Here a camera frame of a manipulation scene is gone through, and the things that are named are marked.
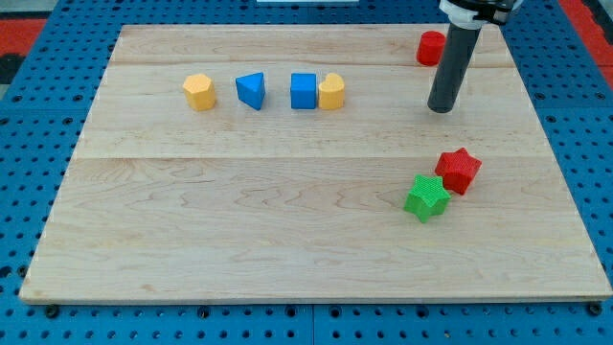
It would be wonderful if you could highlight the yellow hexagon block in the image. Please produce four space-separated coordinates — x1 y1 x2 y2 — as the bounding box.
183 74 216 111

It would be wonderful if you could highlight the yellow heart block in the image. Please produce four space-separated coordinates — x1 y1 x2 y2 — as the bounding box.
318 73 345 110

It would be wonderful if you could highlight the green star block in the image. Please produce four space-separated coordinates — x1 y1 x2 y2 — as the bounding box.
403 174 451 223

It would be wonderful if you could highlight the red star block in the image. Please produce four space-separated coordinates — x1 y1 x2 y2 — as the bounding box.
435 148 482 195

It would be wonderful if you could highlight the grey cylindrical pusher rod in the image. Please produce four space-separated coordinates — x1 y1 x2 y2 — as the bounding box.
427 23 481 113

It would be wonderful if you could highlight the light wooden board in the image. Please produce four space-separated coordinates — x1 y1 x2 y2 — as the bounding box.
20 24 612 305

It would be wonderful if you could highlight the blue triangle block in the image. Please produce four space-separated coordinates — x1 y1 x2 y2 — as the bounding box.
235 72 265 110

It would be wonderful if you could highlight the red cylinder block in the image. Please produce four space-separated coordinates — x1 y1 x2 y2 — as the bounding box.
416 31 446 66

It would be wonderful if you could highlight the blue cube block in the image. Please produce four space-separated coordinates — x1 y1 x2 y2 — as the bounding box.
290 73 317 109

